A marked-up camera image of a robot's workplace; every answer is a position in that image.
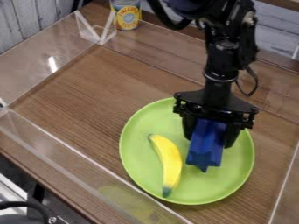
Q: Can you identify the blue cross-shaped block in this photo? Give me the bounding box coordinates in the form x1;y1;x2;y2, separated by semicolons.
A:
186;119;227;172

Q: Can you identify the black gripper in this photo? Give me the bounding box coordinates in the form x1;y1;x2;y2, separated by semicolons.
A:
172;90;259;148

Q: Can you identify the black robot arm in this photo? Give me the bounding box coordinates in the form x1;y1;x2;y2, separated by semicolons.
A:
147;0;259;148

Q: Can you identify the clear acrylic corner bracket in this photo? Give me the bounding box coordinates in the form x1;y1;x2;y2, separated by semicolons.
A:
75;10;118;46

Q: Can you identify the yellow blue tin can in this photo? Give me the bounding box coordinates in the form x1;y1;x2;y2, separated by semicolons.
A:
110;0;142;31

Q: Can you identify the black cable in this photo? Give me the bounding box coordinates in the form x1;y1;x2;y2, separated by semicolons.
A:
0;199;51;224

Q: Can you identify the clear acrylic front wall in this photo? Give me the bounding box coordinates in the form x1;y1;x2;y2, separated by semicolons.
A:
0;106;192;224

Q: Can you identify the green round plate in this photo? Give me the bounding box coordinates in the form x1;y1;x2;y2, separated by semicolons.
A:
118;96;257;206

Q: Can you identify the yellow toy banana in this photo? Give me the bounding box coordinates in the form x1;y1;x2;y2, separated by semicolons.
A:
148;134;183;198

